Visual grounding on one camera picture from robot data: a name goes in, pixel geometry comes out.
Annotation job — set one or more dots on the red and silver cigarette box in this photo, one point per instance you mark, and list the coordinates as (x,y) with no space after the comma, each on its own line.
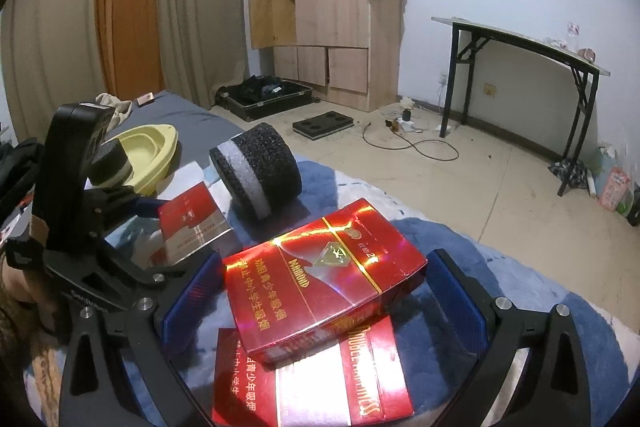
(190,212)

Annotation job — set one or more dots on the pink item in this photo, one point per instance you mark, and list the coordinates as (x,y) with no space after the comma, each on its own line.
(588,55)

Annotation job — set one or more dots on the open black suitcase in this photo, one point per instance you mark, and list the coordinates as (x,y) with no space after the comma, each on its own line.
(265,97)

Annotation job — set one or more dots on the orange wooden door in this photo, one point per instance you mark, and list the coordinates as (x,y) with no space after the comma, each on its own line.
(130,7)

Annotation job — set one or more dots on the black foam block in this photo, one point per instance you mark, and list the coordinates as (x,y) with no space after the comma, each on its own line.
(112,167)

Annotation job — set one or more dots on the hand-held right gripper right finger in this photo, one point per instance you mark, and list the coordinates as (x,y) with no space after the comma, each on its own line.
(457,302)

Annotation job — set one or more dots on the black bag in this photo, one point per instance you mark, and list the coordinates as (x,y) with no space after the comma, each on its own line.
(570,172)

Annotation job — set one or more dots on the yellow wall socket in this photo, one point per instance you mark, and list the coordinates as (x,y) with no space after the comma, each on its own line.
(490,89)

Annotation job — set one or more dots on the black jacket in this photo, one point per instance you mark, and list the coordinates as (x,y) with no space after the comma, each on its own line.
(15,172)

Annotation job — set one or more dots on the clear plastic bottle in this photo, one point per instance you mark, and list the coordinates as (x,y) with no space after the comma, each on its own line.
(572,36)

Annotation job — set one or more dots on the grey bed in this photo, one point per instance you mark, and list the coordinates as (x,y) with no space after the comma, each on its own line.
(200,127)

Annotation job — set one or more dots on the blue and white plush blanket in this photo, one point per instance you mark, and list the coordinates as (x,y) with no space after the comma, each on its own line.
(450,232)

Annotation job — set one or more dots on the black foam tray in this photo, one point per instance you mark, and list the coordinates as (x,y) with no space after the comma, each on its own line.
(322,125)

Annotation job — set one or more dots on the beige clothes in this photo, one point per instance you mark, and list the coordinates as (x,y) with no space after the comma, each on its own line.
(115,104)

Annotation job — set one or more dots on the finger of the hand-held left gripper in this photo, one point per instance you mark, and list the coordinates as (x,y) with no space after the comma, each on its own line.
(150,272)
(147,208)

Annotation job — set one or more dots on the beige curtain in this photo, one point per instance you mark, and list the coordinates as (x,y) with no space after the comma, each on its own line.
(200,7)
(50,32)

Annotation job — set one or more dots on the pale yellow plastic basin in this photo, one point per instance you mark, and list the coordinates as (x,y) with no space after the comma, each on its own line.
(145,147)

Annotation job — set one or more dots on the brown knitted cloth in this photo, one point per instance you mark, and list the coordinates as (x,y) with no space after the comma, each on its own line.
(15,357)

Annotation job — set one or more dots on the small pink box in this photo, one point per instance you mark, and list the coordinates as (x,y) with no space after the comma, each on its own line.
(146,99)

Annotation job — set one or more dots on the pink package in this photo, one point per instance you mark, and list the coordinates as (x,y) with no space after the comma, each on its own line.
(615,187)

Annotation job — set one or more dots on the black-legged folding table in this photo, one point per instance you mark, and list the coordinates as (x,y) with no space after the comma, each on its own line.
(525,42)

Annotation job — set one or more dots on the black foam cylinder white stripe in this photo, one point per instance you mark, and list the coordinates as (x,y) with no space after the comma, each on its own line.
(260,167)

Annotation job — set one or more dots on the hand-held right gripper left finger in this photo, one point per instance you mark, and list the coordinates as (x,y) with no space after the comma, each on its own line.
(192,302)

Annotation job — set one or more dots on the shiny red cigarette box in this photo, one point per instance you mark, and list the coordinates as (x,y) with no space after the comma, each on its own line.
(320,287)

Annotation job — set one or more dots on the red and white cigarette box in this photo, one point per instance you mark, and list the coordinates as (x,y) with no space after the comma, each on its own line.
(300,387)

